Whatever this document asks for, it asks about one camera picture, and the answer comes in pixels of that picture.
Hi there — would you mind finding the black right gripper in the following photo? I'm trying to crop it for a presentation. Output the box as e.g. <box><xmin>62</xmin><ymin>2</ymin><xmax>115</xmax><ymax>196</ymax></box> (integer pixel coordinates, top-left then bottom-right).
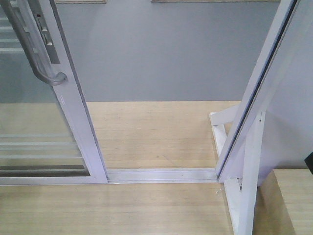
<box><xmin>304</xmin><ymin>153</ymin><xmax>313</xmax><ymax>174</ymax></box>

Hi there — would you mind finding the white sliding glass door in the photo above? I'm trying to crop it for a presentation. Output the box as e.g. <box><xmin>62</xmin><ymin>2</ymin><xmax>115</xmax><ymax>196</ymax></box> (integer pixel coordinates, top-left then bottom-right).
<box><xmin>0</xmin><ymin>0</ymin><xmax>108</xmax><ymax>185</ymax></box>

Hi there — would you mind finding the light wooden box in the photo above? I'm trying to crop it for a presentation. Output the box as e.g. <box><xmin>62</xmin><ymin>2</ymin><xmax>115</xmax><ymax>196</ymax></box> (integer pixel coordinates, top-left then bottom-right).
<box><xmin>253</xmin><ymin>169</ymin><xmax>313</xmax><ymax>235</ymax></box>

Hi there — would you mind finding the aluminium floor track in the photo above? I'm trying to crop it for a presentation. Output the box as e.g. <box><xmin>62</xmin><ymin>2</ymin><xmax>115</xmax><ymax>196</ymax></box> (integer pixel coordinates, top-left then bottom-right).
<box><xmin>107</xmin><ymin>168</ymin><xmax>218</xmax><ymax>184</ymax></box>

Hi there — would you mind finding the wooden base platform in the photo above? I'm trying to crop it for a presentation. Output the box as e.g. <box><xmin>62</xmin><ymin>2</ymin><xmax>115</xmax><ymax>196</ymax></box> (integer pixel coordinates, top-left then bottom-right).
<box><xmin>0</xmin><ymin>101</ymin><xmax>236</xmax><ymax>235</ymax></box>

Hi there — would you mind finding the white triangular support bracket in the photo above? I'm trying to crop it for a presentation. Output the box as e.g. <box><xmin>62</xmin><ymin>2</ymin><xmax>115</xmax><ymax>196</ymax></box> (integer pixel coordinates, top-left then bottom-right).
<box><xmin>209</xmin><ymin>106</ymin><xmax>266</xmax><ymax>235</ymax></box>

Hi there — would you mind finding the white door frame post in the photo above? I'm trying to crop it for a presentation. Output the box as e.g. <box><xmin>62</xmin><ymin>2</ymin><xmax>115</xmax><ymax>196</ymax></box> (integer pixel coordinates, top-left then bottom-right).
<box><xmin>229</xmin><ymin>0</ymin><xmax>313</xmax><ymax>179</ymax></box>

